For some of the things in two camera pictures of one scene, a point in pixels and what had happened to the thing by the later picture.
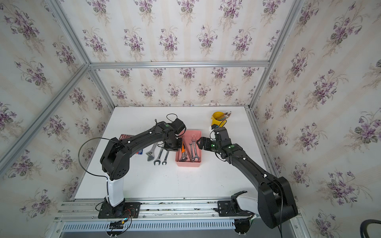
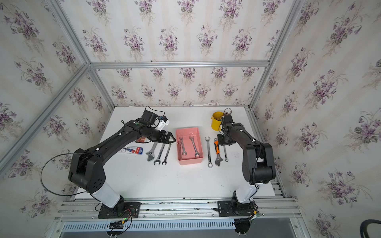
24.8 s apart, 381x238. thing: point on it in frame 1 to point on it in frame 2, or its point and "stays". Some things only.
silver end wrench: (191, 152) to (184, 152)
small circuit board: (117, 224) stays
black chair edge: (363, 227) stays
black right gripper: (207, 141) to (221, 142)
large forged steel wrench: (151, 154) stays
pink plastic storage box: (189, 155) stays
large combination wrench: (158, 160) stays
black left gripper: (169, 148) to (166, 138)
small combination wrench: (166, 156) stays
